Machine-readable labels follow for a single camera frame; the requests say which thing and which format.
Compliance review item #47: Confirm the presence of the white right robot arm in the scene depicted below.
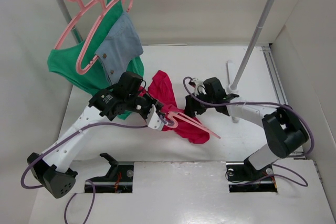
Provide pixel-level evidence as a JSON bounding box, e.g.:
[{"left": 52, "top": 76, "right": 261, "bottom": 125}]
[{"left": 183, "top": 77, "right": 314, "bottom": 182}]

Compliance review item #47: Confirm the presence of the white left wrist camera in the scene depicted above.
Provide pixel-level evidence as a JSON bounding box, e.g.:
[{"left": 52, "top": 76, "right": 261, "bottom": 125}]
[{"left": 145, "top": 104, "right": 165, "bottom": 131}]

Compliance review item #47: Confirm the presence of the red t shirt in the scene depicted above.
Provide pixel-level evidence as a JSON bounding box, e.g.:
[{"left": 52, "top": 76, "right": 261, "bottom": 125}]
[{"left": 147, "top": 70, "right": 210, "bottom": 144}]

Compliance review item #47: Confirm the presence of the blue denim garment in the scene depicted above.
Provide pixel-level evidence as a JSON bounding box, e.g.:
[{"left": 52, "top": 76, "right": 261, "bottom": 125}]
[{"left": 95, "top": 12, "right": 144, "bottom": 84}]

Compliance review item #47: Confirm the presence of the pink hanger with clothes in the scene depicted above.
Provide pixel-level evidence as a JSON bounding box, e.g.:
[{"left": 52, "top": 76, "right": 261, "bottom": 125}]
[{"left": 76, "top": 0, "right": 134, "bottom": 74}]

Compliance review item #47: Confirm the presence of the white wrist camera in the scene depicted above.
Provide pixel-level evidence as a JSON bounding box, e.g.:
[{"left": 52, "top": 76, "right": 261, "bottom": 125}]
[
  {"left": 145, "top": 104, "right": 165, "bottom": 131},
  {"left": 189, "top": 78, "right": 205, "bottom": 96}
]

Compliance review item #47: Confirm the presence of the green t shirt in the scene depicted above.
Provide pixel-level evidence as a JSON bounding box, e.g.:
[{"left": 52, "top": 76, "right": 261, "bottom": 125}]
[{"left": 47, "top": 0, "right": 145, "bottom": 120}]

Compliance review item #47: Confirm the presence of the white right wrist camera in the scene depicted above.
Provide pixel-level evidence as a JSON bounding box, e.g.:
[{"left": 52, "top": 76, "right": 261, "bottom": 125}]
[{"left": 189, "top": 78, "right": 205, "bottom": 96}]

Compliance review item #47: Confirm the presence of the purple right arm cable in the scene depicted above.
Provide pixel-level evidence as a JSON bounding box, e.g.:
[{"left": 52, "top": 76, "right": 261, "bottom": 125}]
[{"left": 182, "top": 76, "right": 316, "bottom": 187}]

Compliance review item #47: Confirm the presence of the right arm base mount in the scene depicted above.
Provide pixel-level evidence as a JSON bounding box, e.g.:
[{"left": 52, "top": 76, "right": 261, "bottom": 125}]
[{"left": 225, "top": 162, "right": 277, "bottom": 193}]

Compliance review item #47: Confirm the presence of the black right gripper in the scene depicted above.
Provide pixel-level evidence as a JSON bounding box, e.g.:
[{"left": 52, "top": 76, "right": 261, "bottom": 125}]
[{"left": 182, "top": 89, "right": 215, "bottom": 118}]

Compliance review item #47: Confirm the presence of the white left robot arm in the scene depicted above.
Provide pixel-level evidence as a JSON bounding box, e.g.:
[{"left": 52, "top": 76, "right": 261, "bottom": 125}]
[{"left": 27, "top": 71, "right": 163, "bottom": 199}]

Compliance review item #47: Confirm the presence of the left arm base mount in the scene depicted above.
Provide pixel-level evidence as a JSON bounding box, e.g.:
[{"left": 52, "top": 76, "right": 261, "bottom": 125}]
[{"left": 89, "top": 162, "right": 134, "bottom": 194}]

